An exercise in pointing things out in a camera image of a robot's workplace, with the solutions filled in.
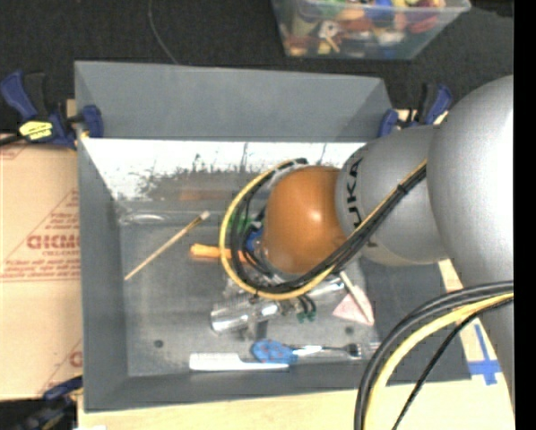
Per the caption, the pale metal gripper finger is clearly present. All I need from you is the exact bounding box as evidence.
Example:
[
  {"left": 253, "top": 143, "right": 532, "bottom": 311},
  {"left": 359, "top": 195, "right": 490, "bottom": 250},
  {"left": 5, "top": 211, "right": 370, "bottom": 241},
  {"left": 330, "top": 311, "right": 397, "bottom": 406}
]
[
  {"left": 211, "top": 299, "right": 281, "bottom": 323},
  {"left": 212, "top": 315, "right": 270, "bottom": 339}
]

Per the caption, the grey metal bin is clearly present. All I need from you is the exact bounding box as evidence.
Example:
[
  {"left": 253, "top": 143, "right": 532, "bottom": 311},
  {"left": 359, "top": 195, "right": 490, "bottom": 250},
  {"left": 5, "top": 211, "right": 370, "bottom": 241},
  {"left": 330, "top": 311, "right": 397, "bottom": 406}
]
[{"left": 73, "top": 60, "right": 471, "bottom": 411}]

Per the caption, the pink and white triangular packet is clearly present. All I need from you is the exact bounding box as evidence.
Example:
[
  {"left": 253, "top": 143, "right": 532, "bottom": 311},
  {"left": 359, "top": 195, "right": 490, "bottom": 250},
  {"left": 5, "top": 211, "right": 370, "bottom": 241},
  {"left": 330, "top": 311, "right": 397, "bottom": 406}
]
[{"left": 332, "top": 270, "right": 376, "bottom": 328}]

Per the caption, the thin black metal tool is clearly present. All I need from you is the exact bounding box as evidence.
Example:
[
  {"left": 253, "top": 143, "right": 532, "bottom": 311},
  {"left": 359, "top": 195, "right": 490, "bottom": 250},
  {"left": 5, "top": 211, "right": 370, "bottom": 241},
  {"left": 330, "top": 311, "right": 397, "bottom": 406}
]
[{"left": 293, "top": 342, "right": 364, "bottom": 358}]

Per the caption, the wooden paint brush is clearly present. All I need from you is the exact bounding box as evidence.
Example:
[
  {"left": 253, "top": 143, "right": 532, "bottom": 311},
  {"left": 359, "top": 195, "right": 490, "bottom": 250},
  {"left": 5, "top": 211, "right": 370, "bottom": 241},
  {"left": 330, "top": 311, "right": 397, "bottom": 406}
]
[{"left": 123, "top": 210, "right": 212, "bottom": 282}]

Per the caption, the clear glass thing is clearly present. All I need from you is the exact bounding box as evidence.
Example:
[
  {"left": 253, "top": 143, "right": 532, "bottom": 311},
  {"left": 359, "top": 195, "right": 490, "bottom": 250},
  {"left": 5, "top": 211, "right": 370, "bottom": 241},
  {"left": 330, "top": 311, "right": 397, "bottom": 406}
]
[{"left": 117, "top": 207, "right": 173, "bottom": 228}]

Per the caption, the brown cardboard board red print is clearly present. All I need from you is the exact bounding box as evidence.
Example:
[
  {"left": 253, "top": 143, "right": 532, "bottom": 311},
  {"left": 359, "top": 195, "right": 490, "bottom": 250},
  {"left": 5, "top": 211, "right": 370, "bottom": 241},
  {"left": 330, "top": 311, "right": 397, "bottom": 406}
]
[{"left": 0, "top": 137, "right": 86, "bottom": 403}]

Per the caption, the orange tool handle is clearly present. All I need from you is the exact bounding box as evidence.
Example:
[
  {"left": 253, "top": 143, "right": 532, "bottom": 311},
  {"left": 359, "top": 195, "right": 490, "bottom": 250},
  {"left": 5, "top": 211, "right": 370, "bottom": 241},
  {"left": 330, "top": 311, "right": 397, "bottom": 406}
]
[{"left": 188, "top": 243, "right": 233, "bottom": 264}]

